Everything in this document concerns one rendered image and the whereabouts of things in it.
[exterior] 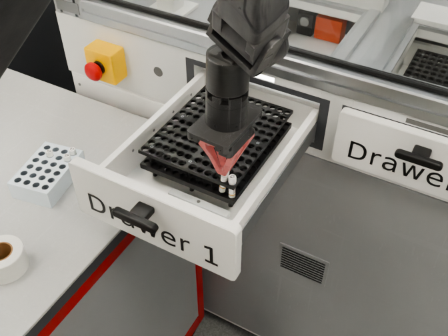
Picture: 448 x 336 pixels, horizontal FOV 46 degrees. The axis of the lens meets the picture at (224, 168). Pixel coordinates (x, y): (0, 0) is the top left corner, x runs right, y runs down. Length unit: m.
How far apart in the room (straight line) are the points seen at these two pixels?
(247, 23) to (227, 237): 0.29
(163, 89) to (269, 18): 0.58
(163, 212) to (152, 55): 0.42
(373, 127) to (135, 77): 0.51
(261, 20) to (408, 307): 0.83
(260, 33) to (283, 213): 0.65
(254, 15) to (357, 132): 0.43
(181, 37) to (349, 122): 0.35
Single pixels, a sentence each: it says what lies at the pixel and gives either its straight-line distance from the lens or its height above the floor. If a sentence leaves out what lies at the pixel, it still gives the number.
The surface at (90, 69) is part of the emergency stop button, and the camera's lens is 1.12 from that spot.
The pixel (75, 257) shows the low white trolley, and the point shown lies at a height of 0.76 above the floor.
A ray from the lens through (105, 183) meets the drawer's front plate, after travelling 0.81.
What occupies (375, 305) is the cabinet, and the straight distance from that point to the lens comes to 1.27.
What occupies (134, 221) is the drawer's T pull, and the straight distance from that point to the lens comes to 0.75.
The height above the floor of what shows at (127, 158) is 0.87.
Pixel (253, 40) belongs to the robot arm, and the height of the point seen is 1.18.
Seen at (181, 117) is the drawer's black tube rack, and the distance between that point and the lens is 0.94.
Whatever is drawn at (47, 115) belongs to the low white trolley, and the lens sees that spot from 1.23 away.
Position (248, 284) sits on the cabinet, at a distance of 1.43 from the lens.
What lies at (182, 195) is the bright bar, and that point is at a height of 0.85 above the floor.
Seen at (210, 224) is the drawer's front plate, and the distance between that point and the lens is 0.72.
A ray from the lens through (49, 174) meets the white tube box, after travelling 1.02.
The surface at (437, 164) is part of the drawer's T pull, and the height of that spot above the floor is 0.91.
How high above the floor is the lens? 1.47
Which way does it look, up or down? 43 degrees down
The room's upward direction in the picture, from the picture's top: straight up
